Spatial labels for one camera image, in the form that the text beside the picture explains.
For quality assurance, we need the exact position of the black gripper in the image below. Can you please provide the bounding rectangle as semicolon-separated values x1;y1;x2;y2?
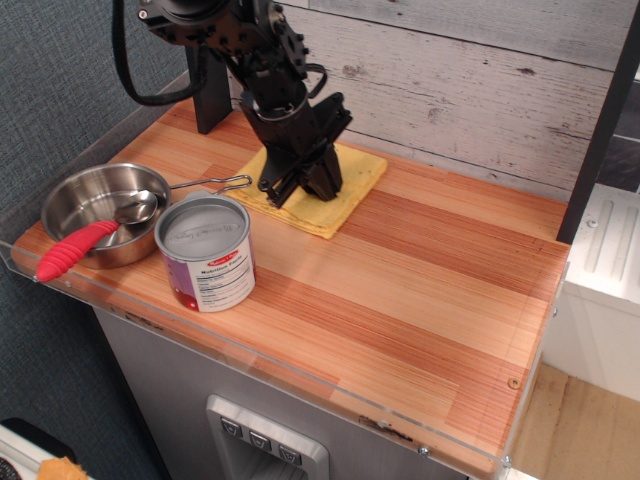
241;92;352;208

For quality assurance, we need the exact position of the yellow cloth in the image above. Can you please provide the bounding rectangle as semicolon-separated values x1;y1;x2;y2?
229;144;388;239

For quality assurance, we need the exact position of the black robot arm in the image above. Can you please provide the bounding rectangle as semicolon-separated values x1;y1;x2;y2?
139;1;352;208

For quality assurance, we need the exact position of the toy tin can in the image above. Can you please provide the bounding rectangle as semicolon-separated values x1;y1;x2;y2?
154;191;256;313

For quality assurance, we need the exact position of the grey toy fridge cabinet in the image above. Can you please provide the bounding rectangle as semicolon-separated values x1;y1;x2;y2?
92;305;471;480

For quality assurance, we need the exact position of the silver dispenser panel with buttons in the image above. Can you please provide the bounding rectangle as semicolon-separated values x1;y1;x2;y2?
206;395;330;479

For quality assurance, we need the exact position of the white appliance at right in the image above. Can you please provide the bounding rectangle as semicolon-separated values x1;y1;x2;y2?
542;185;639;400

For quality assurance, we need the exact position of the orange object bottom left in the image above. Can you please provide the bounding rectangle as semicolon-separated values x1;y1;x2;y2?
36;457;89;480

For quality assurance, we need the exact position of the black and white base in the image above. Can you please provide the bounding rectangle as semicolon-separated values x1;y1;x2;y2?
1;418;77;479

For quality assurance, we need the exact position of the black braided cable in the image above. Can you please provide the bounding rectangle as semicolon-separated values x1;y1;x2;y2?
111;0;211;107

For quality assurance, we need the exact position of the spoon with red handle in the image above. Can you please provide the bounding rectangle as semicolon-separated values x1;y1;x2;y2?
35;190;158;282

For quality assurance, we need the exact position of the steel pot with wire handle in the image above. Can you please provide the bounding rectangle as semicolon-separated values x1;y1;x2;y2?
41;163;253;269

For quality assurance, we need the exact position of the dark right post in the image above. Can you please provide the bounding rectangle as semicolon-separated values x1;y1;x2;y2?
556;2;639;245

